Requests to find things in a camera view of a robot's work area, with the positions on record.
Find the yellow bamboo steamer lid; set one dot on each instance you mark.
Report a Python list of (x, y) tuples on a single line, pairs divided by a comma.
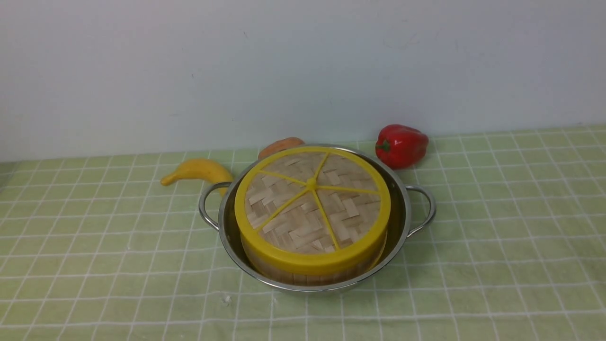
[(311, 194)]

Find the yellow bamboo steamer basket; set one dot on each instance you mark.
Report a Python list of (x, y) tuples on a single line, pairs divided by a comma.
[(310, 267)]

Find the stainless steel pot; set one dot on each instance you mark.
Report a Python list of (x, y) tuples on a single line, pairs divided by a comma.
[(413, 208)]

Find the red bell pepper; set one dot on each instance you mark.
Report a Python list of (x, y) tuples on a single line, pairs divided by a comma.
[(400, 147)]

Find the yellow banana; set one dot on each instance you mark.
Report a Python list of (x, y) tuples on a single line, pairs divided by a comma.
[(199, 169)]

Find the green checkered tablecloth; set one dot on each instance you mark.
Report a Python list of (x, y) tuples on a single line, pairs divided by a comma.
[(95, 249)]

